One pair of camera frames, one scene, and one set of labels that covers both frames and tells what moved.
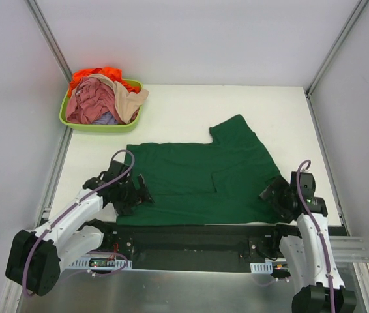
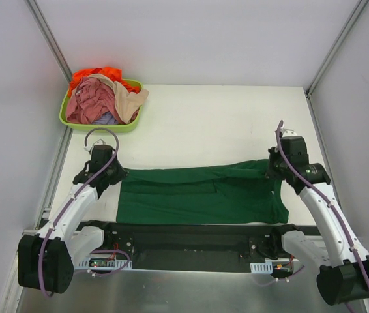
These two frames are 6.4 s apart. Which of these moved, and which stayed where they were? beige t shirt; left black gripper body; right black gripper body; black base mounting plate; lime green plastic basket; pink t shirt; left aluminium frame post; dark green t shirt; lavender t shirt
Moved: right black gripper body; left black gripper body; dark green t shirt
Stayed: lavender t shirt; left aluminium frame post; beige t shirt; black base mounting plate; lime green plastic basket; pink t shirt
